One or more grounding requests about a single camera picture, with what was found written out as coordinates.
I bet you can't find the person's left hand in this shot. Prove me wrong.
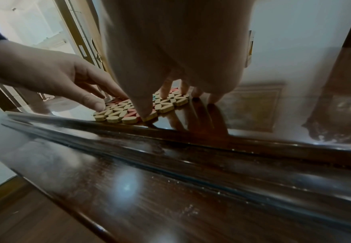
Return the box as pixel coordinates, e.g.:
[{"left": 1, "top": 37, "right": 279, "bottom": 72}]
[{"left": 0, "top": 40, "right": 129, "bottom": 112}]

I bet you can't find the person's right hand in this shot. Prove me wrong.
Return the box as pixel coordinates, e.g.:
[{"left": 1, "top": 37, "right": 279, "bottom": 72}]
[{"left": 99, "top": 0, "right": 255, "bottom": 122}]

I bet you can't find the wooden beaded trivet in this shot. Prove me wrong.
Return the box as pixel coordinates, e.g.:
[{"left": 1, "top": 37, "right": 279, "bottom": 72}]
[{"left": 93, "top": 86, "right": 191, "bottom": 125}]

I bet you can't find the light wooden door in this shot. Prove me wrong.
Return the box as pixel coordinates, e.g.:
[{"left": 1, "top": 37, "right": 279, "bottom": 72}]
[{"left": 54, "top": 0, "right": 113, "bottom": 73}]

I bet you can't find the white yellow wall fixture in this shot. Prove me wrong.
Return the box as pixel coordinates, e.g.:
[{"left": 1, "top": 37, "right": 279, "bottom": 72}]
[{"left": 244, "top": 30, "right": 256, "bottom": 68}]

